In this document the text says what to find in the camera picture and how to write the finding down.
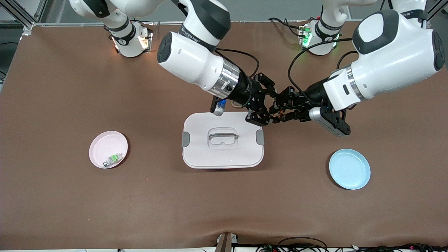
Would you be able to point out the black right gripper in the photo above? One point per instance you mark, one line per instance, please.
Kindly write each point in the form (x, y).
(246, 91)

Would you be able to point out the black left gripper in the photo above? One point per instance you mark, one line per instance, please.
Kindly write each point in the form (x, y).
(312, 93)

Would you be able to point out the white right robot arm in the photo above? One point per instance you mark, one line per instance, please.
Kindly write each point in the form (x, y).
(189, 59)

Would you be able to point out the white lidded storage box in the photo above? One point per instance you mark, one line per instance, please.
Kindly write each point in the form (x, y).
(222, 147)

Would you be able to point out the light blue round plate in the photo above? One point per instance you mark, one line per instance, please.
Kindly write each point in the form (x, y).
(349, 169)

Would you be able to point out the brown table cover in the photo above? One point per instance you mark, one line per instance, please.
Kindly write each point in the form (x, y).
(224, 203)

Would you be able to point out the pale pink round plate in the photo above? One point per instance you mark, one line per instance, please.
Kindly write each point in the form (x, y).
(106, 148)

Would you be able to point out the metal table bracket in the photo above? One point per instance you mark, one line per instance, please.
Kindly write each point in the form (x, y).
(225, 241)

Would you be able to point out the green grey switch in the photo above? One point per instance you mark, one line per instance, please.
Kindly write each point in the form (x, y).
(113, 159)

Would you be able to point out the aluminium frame profile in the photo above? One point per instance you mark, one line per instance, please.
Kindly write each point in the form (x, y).
(21, 15)
(435, 10)

